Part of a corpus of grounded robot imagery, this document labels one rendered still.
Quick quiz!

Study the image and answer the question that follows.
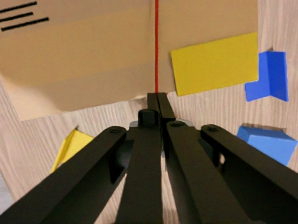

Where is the tan cardboard box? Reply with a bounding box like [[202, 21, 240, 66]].
[[0, 0, 258, 121]]

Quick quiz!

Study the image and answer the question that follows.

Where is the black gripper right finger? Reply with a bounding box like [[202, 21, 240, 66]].
[[157, 92, 298, 224]]

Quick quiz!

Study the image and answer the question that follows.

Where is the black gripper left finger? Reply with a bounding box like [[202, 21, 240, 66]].
[[0, 93, 164, 224]]

